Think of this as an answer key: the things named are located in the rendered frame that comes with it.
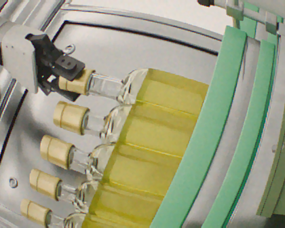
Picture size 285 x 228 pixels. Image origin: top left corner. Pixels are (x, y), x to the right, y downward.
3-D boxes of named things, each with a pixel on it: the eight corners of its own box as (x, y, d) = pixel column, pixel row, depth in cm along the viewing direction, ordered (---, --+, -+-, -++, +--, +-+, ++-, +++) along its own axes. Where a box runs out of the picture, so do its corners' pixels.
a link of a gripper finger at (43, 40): (18, 47, 110) (36, 68, 111) (32, 28, 103) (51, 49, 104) (23, 42, 111) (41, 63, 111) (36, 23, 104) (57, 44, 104)
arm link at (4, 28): (-9, 72, 116) (-2, 78, 115) (-13, 41, 109) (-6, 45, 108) (14, 43, 120) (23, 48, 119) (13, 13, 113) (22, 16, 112)
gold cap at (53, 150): (77, 154, 102) (49, 143, 103) (73, 138, 99) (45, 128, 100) (69, 175, 100) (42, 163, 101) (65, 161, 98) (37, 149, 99)
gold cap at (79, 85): (96, 81, 109) (68, 74, 110) (96, 64, 106) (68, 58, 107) (86, 102, 107) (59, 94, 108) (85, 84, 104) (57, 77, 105)
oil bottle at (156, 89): (270, 128, 105) (129, 87, 110) (273, 104, 100) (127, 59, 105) (261, 159, 102) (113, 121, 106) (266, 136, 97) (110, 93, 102)
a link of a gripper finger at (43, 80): (37, 92, 114) (55, 93, 110) (26, 70, 111) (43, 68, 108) (47, 79, 115) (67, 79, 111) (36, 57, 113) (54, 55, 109)
